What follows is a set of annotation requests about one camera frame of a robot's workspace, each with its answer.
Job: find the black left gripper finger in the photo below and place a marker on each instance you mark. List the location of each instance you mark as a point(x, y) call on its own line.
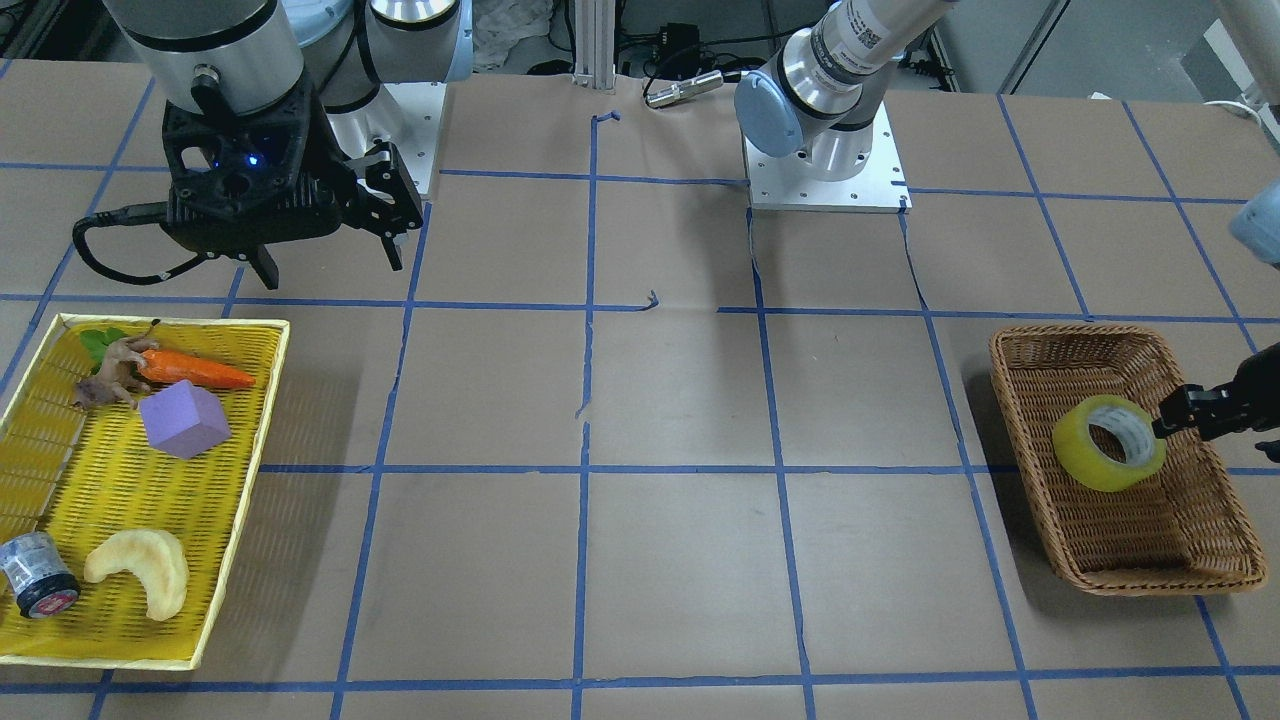
point(1208, 411)

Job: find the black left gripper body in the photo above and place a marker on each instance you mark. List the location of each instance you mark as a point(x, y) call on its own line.
point(1262, 385)

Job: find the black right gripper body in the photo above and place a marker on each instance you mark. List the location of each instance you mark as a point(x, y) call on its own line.
point(335, 166)

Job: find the yellow clear tape roll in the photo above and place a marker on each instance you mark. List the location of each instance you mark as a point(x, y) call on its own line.
point(1106, 443)

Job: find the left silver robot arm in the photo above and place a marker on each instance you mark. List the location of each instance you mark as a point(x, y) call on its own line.
point(835, 73)

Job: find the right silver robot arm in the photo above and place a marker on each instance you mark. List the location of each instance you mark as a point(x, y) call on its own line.
point(351, 49)

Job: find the brown wicker basket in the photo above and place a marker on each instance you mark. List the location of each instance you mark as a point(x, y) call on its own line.
point(1119, 510)

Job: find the orange toy carrot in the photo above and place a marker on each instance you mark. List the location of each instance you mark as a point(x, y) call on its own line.
point(170, 367)

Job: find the green toy leaf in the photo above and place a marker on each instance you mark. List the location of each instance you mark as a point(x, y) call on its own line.
point(97, 341)

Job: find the brown toy root figure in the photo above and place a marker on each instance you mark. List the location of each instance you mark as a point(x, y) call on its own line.
point(114, 382)

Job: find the purple foam block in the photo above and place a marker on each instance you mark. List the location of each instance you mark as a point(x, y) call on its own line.
point(184, 420)

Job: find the yellow plastic tray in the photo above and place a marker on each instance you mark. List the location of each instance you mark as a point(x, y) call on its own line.
point(81, 477)

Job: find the beige toy croissant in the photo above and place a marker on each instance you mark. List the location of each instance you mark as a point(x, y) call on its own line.
point(154, 557)

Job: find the small grey labelled can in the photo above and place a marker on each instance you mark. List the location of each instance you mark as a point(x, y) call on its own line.
point(42, 584)

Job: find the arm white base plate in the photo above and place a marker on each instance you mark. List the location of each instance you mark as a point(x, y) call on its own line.
point(423, 111)
point(852, 171)

